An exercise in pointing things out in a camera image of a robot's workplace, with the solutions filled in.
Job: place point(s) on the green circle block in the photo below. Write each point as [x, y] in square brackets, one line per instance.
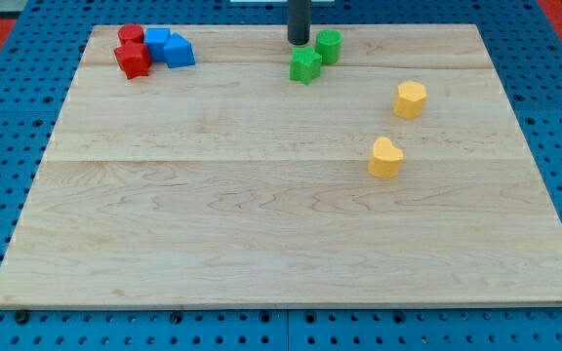
[328, 45]

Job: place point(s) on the yellow hexagon block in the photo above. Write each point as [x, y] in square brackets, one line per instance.
[409, 100]

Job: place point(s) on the red circle block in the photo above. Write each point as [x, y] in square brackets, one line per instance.
[130, 33]

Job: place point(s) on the yellow heart block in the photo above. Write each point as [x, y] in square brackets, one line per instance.
[386, 159]

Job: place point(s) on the green star block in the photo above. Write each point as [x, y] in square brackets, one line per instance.
[305, 64]

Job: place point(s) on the wooden board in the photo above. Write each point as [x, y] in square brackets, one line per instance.
[226, 185]

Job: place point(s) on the blue triangle block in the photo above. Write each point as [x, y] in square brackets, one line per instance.
[178, 52]

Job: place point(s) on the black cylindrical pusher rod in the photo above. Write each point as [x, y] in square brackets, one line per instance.
[298, 21]

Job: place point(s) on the blue cube block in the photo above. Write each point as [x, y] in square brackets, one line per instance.
[155, 39]

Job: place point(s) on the red star block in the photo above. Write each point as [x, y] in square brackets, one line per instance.
[133, 59]

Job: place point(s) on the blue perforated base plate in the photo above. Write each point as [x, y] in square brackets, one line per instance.
[37, 64]

